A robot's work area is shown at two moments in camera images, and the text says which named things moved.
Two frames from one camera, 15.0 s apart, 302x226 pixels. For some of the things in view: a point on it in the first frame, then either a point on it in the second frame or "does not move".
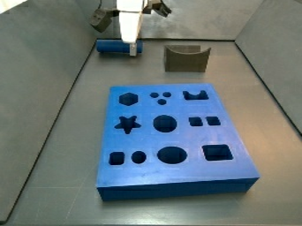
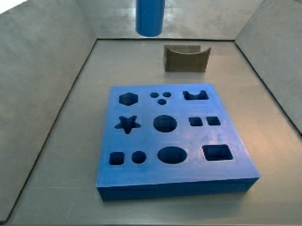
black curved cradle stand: [185, 58] does not move
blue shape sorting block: [171, 144] does not move
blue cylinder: [116, 46] -> [148, 17]
